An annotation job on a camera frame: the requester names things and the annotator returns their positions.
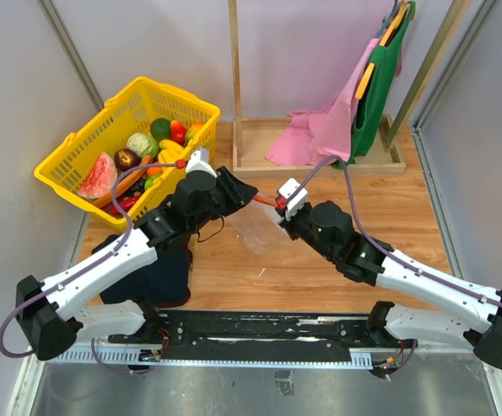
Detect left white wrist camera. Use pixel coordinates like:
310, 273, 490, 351
175, 147, 218, 178

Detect left wooden rack post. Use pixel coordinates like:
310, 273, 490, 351
227, 0, 243, 165

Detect orange clothes hanger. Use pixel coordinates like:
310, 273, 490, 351
355, 2, 411, 101

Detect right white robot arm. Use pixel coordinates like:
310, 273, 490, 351
277, 201, 502, 370

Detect green cabbage toy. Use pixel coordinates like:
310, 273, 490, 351
126, 133, 159, 159

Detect orange carrot toy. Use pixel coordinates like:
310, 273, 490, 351
92, 155, 153, 208

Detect pink garment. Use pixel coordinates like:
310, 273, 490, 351
265, 37, 379, 166

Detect watermelon slice toy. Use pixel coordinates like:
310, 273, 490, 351
77, 153, 117, 199

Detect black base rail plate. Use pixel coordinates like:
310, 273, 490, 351
108, 309, 412, 364

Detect wooden rack post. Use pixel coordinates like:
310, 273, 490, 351
381, 0, 472, 153
227, 0, 243, 165

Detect red chili pepper toy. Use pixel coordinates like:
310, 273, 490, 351
102, 195, 141, 217

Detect green garment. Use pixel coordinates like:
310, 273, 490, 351
345, 1, 416, 164

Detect wooden clothes rack base tray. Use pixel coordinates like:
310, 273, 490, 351
231, 114, 407, 180

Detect yellow banana bunch toy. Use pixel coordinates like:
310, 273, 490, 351
158, 139, 184, 166

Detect dark navy folded cloth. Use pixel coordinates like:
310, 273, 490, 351
100, 245, 193, 308

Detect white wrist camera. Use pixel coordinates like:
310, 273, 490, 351
275, 178, 309, 220
175, 147, 218, 178

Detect purple mangosteen toy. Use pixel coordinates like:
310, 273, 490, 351
114, 148, 141, 172

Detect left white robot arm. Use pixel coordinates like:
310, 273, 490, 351
12, 166, 258, 361

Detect orange bell pepper toy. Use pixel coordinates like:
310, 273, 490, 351
147, 166, 163, 177

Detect green lime toy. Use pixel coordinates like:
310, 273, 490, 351
149, 118, 172, 142

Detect black grape bunch toy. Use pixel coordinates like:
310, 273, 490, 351
129, 178, 147, 195

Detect right wooden rack post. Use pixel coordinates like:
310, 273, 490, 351
381, 0, 472, 153

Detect red bell pepper toy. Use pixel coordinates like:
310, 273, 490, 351
170, 120, 187, 146

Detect yellow plastic shopping basket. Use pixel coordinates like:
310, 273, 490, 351
34, 76, 221, 232

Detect orange fruit toy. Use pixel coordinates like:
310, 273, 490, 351
185, 122, 204, 146

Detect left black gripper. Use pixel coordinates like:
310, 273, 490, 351
190, 166, 258, 234

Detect clear zip top bag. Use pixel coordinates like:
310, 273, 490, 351
228, 199, 290, 259

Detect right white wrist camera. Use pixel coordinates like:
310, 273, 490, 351
275, 178, 309, 220

